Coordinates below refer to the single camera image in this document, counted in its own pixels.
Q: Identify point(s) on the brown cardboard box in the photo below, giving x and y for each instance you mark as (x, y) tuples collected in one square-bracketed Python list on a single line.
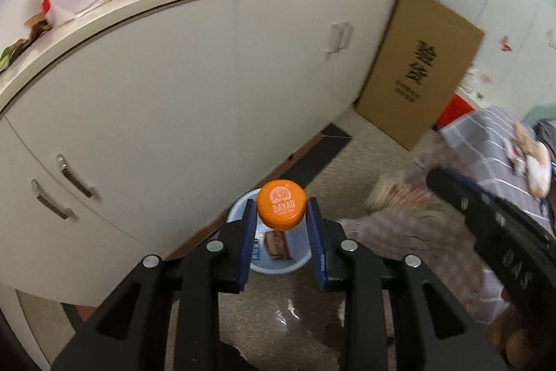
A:
[(425, 54)]

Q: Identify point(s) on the red storage box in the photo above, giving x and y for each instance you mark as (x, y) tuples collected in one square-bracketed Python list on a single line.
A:
[(456, 108)]

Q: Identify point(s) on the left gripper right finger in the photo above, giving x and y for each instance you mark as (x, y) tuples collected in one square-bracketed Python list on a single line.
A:
[(319, 243)]

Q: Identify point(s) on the light blue trash bin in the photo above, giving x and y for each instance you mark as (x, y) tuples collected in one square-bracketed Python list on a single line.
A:
[(274, 252)]

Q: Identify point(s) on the person's hand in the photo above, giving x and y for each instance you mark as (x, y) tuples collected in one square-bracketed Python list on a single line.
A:
[(506, 333)]

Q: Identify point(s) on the orange bottle cap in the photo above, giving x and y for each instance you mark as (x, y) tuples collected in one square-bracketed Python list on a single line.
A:
[(281, 205)]

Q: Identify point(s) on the white low cabinet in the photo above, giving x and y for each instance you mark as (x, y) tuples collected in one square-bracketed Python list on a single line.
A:
[(127, 131)]

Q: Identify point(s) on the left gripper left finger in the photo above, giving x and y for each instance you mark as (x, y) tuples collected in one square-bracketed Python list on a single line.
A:
[(242, 247)]

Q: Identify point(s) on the grey checked bed sheet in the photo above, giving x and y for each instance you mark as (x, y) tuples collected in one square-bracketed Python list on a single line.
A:
[(479, 140)]

